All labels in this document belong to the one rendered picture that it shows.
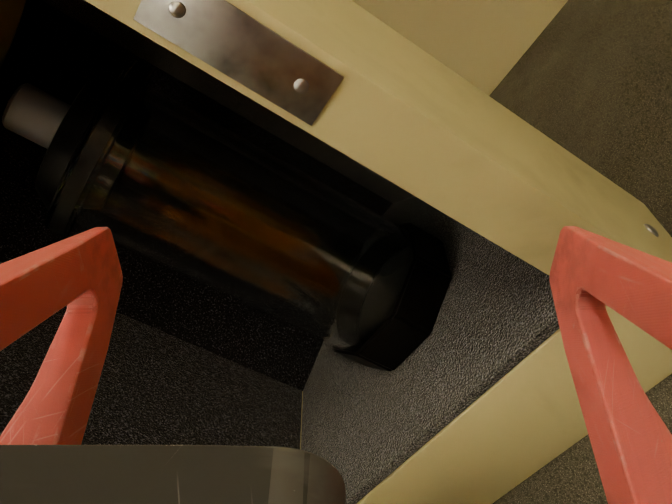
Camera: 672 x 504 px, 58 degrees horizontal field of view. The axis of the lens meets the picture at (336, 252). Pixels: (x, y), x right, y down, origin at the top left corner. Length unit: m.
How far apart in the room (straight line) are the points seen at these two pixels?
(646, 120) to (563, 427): 0.22
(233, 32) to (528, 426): 0.25
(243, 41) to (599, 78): 0.37
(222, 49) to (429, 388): 0.23
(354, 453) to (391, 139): 0.23
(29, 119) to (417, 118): 0.22
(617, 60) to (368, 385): 0.31
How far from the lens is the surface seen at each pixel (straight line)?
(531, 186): 0.26
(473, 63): 0.69
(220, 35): 0.22
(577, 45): 0.60
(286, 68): 0.22
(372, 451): 0.39
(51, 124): 0.37
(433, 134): 0.24
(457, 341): 0.36
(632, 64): 0.52
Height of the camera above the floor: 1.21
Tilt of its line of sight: 19 degrees down
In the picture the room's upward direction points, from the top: 62 degrees counter-clockwise
